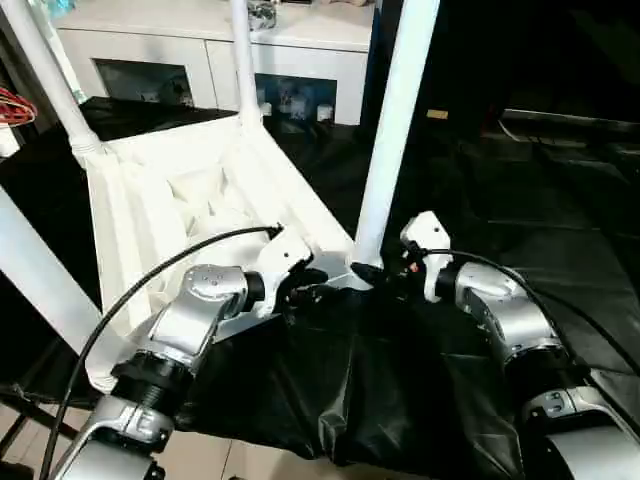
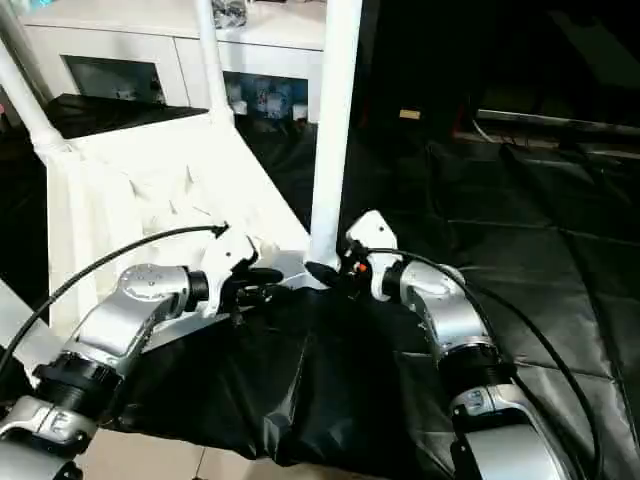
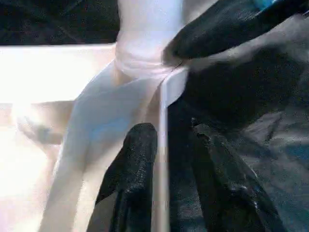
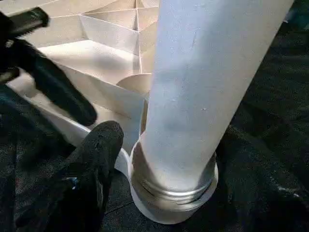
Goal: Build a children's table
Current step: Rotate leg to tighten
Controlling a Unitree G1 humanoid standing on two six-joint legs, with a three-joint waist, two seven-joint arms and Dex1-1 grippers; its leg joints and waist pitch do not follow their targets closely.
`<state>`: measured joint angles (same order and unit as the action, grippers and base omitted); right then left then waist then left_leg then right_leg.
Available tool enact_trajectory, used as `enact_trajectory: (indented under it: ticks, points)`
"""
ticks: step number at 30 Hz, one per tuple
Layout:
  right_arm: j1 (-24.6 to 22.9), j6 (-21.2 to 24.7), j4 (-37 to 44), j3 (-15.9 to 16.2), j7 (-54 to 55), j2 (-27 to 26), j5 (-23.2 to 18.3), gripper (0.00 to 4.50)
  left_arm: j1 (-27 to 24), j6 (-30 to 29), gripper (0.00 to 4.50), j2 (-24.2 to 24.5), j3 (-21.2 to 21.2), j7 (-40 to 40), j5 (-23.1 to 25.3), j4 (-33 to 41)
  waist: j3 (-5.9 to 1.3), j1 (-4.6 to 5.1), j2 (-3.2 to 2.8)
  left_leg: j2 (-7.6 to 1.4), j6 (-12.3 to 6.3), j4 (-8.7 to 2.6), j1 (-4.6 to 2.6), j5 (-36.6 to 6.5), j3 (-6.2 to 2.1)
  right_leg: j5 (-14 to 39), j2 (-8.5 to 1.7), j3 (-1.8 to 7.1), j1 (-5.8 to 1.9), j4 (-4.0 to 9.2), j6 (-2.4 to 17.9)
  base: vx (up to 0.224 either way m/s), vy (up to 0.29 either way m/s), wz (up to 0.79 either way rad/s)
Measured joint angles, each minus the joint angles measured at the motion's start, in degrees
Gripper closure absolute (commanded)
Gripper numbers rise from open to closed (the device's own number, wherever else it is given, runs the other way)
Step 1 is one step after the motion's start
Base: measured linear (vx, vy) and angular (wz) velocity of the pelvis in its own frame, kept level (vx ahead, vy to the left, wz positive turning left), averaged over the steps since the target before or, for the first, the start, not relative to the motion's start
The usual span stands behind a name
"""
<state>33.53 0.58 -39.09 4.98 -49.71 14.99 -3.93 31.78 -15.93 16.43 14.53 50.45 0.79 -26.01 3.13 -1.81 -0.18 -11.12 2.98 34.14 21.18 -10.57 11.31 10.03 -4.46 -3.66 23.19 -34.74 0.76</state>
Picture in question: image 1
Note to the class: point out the white sideboard cabinet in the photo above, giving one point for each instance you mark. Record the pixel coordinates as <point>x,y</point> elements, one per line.
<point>175,45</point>

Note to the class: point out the white plastic table leg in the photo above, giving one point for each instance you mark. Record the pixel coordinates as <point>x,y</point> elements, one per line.
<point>55,75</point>
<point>45,270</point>
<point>395,125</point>
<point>246,65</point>

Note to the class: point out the black folding stand frame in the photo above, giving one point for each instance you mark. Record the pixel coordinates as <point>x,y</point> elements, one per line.
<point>35,407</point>

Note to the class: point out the dark glittery ornament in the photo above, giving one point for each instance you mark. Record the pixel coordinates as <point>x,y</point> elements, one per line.
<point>262,14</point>

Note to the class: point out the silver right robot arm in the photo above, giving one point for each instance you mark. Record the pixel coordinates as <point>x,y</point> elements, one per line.
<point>505,310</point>

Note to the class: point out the small tan label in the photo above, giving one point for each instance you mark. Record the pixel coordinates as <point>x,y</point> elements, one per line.
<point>438,114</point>

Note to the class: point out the white plastic table top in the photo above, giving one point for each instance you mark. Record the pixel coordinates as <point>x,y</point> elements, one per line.
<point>175,200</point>

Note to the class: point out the red and white bundle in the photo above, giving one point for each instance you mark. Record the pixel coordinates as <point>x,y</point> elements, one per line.
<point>17,107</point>

